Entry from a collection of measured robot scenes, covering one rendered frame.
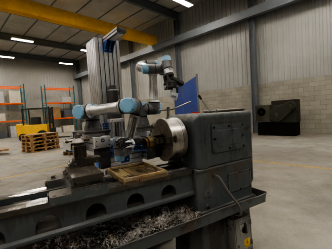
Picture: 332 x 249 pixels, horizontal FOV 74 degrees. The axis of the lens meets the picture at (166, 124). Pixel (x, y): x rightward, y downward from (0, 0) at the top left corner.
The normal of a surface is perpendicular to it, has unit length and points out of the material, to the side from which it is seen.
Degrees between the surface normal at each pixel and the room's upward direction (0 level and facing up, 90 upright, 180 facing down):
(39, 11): 90
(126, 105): 90
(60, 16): 90
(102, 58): 90
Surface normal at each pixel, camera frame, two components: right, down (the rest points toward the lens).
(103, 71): 0.61, 0.00
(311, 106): -0.70, 0.08
